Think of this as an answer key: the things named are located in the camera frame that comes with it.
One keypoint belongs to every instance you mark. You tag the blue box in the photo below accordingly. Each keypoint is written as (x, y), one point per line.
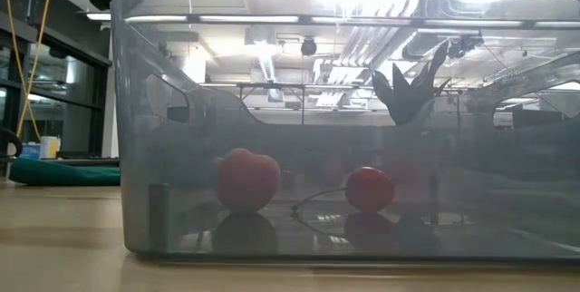
(31, 152)

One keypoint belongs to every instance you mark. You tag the grey translucent plastic tupperware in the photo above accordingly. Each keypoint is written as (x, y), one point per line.
(498, 219)

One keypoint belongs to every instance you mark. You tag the black round camera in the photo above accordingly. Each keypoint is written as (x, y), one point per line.
(309, 47)

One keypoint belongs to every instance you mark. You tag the black metal rig frame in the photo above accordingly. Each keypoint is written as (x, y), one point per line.
(90, 162)

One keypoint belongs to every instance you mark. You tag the red toy cherry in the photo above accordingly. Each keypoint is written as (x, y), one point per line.
(369, 190)

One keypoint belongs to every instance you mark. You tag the white cup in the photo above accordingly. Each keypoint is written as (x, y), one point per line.
(50, 147)

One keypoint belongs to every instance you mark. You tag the snake plant in white pot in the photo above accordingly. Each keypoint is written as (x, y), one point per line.
(408, 101)

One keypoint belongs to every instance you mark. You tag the dark green cloth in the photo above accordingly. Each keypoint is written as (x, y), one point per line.
(63, 175)

